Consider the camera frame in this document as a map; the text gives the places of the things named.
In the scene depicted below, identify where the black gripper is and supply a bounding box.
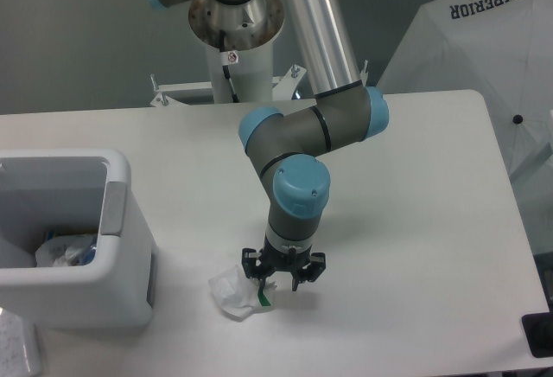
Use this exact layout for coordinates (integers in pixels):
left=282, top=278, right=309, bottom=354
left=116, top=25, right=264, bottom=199
left=241, top=239, right=326, bottom=292

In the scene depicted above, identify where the white paper napkin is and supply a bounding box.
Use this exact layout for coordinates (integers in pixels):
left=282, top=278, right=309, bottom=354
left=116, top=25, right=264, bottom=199
left=34, top=233, right=94, bottom=268

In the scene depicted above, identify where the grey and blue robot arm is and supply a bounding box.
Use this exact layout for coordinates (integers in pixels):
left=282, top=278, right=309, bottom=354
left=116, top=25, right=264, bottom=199
left=149, top=0, right=389, bottom=285

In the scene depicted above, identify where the white trash can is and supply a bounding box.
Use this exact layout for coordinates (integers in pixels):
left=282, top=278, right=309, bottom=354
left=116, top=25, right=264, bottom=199
left=1, top=149, right=156, bottom=329

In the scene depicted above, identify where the crumpled white paper green stripe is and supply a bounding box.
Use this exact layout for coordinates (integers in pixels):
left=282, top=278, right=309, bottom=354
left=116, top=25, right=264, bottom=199
left=208, top=265, right=277, bottom=321

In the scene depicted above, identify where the blue yellow snack wrapper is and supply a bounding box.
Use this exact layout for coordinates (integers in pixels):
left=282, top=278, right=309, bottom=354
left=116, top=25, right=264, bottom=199
left=42, top=229, right=99, bottom=265

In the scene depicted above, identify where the black device at table edge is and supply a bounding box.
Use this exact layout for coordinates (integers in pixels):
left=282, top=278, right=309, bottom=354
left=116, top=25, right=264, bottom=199
left=522, top=312, right=552, bottom=358

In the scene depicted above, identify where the white patterned paper sheet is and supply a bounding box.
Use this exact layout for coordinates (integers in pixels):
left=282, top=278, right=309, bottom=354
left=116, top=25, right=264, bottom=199
left=1, top=309, right=42, bottom=376

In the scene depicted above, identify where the white umbrella with text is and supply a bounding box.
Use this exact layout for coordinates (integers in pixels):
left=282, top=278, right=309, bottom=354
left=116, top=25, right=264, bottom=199
left=378, top=0, right=552, bottom=173

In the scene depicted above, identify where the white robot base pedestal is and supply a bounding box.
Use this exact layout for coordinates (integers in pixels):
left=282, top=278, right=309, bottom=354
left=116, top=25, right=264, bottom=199
left=206, top=42, right=273, bottom=104

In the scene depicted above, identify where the white metal mounting bracket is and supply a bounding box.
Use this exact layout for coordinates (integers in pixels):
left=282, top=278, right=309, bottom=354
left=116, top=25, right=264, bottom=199
left=150, top=64, right=308, bottom=107

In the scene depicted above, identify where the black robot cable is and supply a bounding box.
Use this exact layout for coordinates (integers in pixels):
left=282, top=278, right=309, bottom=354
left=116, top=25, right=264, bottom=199
left=218, top=29, right=240, bottom=104

